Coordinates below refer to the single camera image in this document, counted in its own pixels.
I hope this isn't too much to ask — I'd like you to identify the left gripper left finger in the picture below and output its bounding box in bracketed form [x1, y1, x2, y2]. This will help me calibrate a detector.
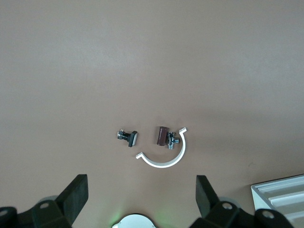
[0, 174, 89, 228]

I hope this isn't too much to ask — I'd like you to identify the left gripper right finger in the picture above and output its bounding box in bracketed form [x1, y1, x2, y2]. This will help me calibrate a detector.
[190, 175, 295, 228]

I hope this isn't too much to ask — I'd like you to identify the white drawer cabinet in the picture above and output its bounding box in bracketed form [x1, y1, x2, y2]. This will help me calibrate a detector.
[251, 174, 304, 228]

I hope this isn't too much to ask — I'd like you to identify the brown table mat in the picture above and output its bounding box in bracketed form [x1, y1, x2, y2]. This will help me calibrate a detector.
[0, 0, 304, 228]

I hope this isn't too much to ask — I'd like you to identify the white half-ring clamp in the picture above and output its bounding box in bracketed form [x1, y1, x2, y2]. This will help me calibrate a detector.
[134, 127, 188, 169]

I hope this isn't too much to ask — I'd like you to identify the black rectangular switch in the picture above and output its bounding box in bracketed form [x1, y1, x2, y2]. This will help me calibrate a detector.
[116, 129, 139, 148]

